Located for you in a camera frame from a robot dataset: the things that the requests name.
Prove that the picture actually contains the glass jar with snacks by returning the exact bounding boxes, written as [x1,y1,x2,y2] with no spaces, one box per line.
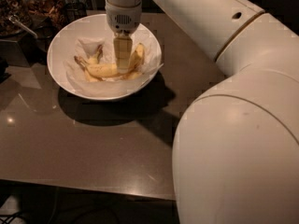
[25,0,67,30]

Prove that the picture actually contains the long front yellow banana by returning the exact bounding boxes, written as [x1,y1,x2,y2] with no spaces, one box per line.
[74,43,145,80]

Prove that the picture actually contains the small left yellow banana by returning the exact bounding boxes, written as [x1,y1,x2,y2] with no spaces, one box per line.
[84,45,102,82]

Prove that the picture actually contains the white bowl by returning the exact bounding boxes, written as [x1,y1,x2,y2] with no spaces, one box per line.
[48,14,157,101]

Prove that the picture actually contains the black wire rack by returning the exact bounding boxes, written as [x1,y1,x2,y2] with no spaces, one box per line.
[64,2,87,22]

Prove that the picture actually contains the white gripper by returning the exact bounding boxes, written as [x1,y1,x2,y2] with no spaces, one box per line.
[106,1,142,74]

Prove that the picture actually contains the metal scoop handle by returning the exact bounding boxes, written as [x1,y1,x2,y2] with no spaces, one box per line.
[8,15,38,39]

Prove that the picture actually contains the white paper liner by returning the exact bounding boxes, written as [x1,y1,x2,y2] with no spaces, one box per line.
[64,35,163,100]

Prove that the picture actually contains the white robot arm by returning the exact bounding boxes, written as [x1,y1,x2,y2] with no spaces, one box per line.
[106,0,299,224]

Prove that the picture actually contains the black cables on floor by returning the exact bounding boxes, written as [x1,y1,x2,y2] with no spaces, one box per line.
[0,209,32,224]

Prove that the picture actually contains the glass bowl with nuts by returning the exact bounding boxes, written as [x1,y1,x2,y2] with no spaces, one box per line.
[0,0,32,37]

